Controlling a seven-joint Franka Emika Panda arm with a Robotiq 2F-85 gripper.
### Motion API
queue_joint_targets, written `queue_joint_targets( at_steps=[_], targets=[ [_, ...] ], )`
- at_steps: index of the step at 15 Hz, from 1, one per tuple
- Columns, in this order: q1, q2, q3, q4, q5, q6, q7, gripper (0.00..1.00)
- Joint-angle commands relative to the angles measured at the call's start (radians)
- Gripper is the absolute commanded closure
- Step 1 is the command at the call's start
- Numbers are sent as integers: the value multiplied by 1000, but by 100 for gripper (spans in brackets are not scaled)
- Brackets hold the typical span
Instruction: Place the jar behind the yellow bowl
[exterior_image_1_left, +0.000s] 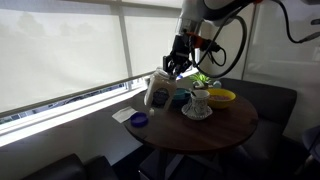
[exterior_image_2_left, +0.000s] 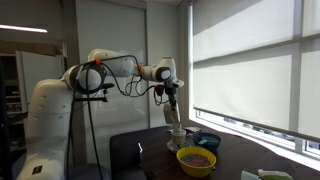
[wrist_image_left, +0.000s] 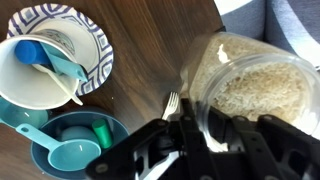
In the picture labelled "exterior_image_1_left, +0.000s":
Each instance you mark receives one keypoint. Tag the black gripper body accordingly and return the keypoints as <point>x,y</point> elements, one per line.
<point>181,48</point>

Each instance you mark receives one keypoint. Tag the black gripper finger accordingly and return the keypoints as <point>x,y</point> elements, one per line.
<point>167,63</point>
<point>177,70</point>

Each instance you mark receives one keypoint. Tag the white jar with dark label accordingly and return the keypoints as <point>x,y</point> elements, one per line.
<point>160,90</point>

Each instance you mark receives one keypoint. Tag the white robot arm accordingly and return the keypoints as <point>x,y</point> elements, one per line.
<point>200,10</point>

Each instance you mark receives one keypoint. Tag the blue bowl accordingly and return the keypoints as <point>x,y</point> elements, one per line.
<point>181,95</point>

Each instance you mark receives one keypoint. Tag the yellow bowl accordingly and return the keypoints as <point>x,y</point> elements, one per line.
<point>221,101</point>

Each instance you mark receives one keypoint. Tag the blue jar lid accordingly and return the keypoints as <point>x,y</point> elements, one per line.
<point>139,119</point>

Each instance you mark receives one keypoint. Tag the small green potted plant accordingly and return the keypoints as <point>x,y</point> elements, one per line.
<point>200,80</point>

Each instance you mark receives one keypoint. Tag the narrow white roller blind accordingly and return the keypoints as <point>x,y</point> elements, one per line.
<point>151,43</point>

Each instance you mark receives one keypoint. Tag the patterned ceramic cup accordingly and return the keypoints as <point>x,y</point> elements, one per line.
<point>200,104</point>

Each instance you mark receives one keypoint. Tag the light blue round object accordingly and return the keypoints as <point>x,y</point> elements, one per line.
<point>217,84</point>

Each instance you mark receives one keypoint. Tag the small white cube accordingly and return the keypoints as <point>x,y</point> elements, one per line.
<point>151,112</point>

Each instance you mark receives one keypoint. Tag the patterned ceramic saucer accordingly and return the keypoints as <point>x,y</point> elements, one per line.
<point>197,115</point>

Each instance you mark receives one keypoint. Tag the frosted glass panel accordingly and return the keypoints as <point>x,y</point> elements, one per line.
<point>283,63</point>

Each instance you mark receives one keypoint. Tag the dark sofa bench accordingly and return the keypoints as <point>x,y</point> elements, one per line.
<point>273,110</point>

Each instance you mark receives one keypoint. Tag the wide white roller blind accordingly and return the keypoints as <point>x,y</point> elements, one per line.
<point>60,56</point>

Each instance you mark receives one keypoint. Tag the dark leather armchair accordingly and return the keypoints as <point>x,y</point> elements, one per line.
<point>66,168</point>

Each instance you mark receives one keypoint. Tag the blue-grey chair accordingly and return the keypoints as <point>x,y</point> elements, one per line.
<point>312,143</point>

